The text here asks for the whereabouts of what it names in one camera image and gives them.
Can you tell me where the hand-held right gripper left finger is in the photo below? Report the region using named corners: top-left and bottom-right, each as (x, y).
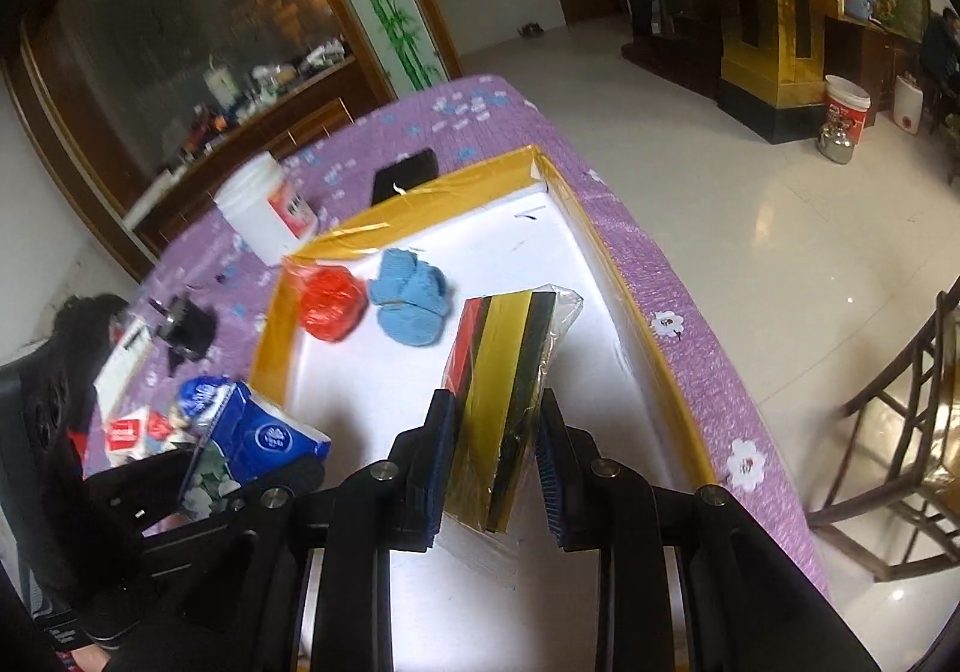
top-left (112, 388), bottom-right (458, 672)

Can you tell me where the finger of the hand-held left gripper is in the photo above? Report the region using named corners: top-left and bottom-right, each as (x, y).
top-left (142, 458), bottom-right (331, 568)
top-left (86, 447), bottom-right (200, 539)

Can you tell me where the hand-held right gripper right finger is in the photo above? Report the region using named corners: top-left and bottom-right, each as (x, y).
top-left (532, 391), bottom-right (880, 672)

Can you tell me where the blue white snack bag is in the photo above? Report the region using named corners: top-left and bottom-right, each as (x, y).
top-left (176, 376), bottom-right (333, 521)

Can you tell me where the striped sponge pack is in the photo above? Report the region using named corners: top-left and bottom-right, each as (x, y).
top-left (439, 282), bottom-right (586, 568)

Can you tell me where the white box with yellow rim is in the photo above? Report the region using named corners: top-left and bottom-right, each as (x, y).
top-left (251, 145), bottom-right (717, 672)

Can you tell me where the white notebook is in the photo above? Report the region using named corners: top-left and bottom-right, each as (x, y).
top-left (94, 316), bottom-right (160, 412)

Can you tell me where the black bag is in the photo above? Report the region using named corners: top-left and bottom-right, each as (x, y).
top-left (19, 293), bottom-right (130, 493)

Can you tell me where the small metal motor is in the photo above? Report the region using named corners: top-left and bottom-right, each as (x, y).
top-left (148, 293), bottom-right (218, 374)

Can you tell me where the blue knitted cloth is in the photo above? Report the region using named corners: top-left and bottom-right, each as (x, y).
top-left (366, 248), bottom-right (452, 349)

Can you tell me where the purple floral tablecloth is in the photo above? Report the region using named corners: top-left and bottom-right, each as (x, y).
top-left (79, 74), bottom-right (830, 598)

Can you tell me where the white plastic jar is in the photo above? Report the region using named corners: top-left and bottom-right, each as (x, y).
top-left (214, 153), bottom-right (320, 266)

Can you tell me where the black phone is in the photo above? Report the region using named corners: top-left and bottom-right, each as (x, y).
top-left (371, 147), bottom-right (440, 206)

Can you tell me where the wooden chair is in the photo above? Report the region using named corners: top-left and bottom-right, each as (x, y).
top-left (806, 289), bottom-right (960, 584)

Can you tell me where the wooden counter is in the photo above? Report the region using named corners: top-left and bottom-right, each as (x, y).
top-left (124, 53), bottom-right (377, 254)

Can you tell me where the white jug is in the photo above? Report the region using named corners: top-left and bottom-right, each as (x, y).
top-left (206, 61), bottom-right (240, 111)

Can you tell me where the metal kettle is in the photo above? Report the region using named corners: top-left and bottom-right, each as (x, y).
top-left (816, 121), bottom-right (853, 164)

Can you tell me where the golden pillar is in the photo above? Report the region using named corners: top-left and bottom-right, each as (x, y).
top-left (718, 0), bottom-right (831, 145)

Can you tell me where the white and red bucket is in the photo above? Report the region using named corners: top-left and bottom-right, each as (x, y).
top-left (823, 74), bottom-right (873, 131)

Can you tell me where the white floor appliance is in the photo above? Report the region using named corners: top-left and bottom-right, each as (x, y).
top-left (892, 76), bottom-right (931, 135)

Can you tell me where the wooden cabinet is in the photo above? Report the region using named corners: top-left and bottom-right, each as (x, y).
top-left (823, 12), bottom-right (925, 119)

